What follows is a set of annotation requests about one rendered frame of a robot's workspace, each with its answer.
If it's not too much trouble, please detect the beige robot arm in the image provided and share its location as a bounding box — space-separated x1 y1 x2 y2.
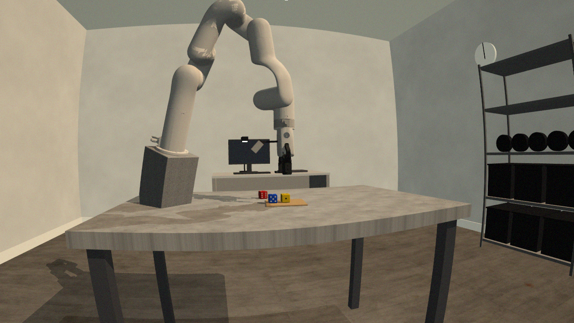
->
150 0 295 156

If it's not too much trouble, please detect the tan flat mat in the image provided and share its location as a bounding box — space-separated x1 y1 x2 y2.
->
265 199 308 207

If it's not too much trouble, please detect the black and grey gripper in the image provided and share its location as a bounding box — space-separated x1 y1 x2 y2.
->
274 127 295 175

